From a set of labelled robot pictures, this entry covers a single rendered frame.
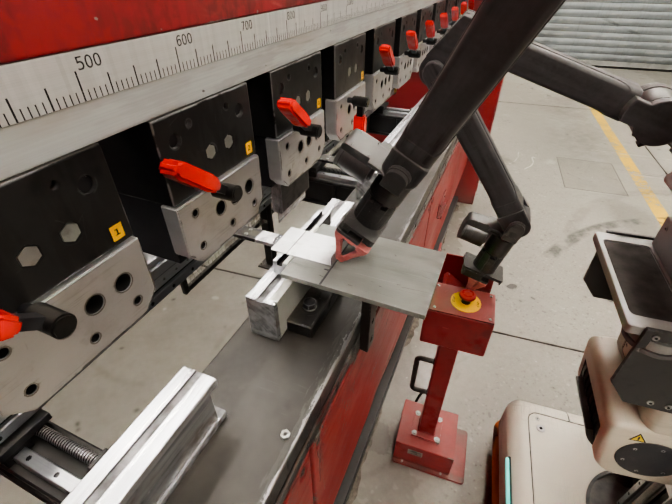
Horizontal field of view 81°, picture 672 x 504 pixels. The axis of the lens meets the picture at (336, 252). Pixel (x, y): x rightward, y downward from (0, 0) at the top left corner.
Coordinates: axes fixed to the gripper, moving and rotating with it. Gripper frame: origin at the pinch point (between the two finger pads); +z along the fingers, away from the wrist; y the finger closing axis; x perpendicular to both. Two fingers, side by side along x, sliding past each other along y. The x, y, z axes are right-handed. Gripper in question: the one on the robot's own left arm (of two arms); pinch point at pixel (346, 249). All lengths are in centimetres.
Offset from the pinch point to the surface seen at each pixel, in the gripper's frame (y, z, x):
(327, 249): 0.3, 2.7, -2.9
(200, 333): -34, 131, -33
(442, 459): -17, 68, 68
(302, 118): 10.3, -23.4, -14.4
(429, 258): -5.3, -5.6, 13.7
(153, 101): 29.6, -27.7, -20.9
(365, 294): 8.9, -2.2, 7.1
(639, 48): -764, -14, 189
